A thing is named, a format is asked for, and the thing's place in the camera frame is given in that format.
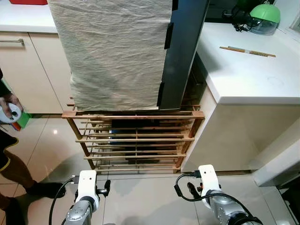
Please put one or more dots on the white round device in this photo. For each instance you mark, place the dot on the white round device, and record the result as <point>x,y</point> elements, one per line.
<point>12,115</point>

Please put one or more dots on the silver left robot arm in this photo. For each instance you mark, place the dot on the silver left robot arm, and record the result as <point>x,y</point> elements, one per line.
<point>80,212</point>

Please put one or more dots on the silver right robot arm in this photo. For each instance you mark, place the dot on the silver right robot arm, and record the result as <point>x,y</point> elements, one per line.
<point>227,208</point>

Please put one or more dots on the person's hand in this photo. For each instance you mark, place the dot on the person's hand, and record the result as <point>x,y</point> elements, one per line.
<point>9,101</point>

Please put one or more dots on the black shoe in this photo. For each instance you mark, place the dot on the black shoe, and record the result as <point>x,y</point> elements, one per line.
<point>47,189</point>

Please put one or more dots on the wooden slatted rack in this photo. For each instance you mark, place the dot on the wooden slatted rack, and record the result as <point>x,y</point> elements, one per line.
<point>136,139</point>

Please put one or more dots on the white kitchen counter cabinet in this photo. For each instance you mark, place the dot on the white kitchen counter cabinet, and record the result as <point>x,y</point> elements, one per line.
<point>243,122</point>

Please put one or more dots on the white appliance door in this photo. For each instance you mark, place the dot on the white appliance door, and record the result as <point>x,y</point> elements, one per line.
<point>276,166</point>

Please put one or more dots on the person's bare leg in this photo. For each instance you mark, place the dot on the person's bare leg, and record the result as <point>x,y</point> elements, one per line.
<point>16,164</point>

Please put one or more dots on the green box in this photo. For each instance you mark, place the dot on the green box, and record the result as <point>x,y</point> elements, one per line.
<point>24,119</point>

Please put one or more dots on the beige cabinet with drawers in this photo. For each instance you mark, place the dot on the beige cabinet with drawers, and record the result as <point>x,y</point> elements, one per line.
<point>42,70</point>

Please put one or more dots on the beige wrinkled cloth cover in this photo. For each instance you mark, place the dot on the beige wrinkled cloth cover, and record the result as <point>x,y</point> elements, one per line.
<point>112,51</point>

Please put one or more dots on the wooden chopstick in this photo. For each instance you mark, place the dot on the wooden chopstick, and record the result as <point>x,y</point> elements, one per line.
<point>234,49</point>
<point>243,49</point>

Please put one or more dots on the green helmet with visor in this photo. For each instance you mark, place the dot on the green helmet with visor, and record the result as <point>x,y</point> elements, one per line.
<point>265,13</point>

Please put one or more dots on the red box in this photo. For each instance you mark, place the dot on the red box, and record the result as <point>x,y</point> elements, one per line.
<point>28,2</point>

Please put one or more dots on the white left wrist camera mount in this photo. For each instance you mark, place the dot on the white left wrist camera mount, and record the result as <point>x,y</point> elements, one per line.
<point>86,183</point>

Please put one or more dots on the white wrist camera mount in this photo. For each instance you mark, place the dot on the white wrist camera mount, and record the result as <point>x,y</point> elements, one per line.
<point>86,183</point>
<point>209,179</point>

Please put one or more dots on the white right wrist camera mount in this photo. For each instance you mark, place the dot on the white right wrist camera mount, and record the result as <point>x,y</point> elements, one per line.
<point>209,179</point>

